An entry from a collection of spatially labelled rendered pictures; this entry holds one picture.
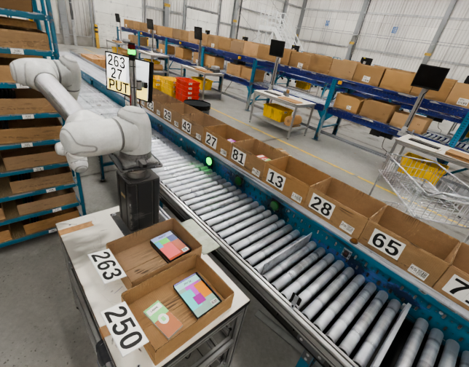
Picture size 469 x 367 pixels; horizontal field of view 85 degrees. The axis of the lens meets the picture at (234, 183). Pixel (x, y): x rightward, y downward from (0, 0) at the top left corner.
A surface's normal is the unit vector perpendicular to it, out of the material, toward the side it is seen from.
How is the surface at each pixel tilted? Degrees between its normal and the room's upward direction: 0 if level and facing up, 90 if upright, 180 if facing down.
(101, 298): 0
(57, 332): 0
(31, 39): 90
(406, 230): 89
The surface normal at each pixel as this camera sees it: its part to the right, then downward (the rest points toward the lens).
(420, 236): -0.73, 0.22
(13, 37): 0.66, 0.47
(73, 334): 0.15, -0.86
